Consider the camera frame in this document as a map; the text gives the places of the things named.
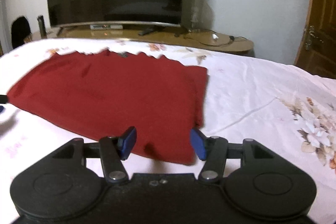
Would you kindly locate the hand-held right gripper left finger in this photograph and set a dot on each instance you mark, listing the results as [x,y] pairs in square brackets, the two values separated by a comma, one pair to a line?
[129,141]

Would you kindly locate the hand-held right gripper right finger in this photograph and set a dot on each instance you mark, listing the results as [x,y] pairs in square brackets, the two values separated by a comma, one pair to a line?
[198,144]

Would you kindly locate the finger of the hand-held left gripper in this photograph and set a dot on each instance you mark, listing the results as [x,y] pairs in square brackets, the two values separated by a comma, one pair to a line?
[3,98]

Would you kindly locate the red embroidered sweater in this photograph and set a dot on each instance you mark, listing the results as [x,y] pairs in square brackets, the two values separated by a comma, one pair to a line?
[113,98]

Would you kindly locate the floral pink bed sheet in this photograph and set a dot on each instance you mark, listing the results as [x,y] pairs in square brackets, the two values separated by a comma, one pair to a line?
[262,98]

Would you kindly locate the dark thermos bottle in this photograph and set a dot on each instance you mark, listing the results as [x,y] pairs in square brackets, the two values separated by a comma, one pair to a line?
[42,27]

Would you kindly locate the small white object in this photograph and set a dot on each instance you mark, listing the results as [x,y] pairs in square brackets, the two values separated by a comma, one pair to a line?
[214,36]

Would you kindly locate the wooden television cabinet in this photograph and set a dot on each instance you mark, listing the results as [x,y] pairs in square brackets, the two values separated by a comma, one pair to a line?
[168,39]

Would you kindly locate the black remote control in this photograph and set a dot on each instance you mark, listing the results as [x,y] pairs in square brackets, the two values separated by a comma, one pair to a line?
[146,31]

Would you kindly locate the silver set-top box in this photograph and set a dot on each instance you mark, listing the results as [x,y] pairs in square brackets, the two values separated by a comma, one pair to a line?
[106,27]

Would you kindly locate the clear glass vase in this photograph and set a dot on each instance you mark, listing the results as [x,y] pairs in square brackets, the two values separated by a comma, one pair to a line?
[194,11]

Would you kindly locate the brown wooden door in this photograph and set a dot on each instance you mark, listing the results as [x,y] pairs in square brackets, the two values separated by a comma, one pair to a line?
[320,16]

